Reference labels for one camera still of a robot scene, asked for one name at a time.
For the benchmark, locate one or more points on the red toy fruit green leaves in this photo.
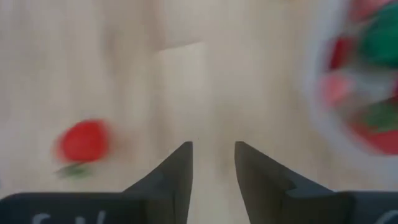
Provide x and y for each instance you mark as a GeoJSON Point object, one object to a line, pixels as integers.
{"type": "Point", "coordinates": [382, 137]}

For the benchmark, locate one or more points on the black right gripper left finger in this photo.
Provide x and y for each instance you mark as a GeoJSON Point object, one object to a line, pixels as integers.
{"type": "Point", "coordinates": [177, 177]}

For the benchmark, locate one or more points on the red cherry toy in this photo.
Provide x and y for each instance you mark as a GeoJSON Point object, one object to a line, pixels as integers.
{"type": "Point", "coordinates": [84, 141]}

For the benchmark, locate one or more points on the small pink toy fruit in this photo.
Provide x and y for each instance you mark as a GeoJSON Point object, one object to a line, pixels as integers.
{"type": "Point", "coordinates": [335, 89]}

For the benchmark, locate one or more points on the clear plastic tupperware container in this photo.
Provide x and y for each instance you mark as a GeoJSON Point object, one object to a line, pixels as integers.
{"type": "Point", "coordinates": [363, 81]}

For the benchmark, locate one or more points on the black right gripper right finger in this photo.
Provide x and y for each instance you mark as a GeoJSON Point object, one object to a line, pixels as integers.
{"type": "Point", "coordinates": [267, 186]}

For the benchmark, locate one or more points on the green toy vegetable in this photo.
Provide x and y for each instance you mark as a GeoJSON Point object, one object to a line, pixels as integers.
{"type": "Point", "coordinates": [381, 37]}

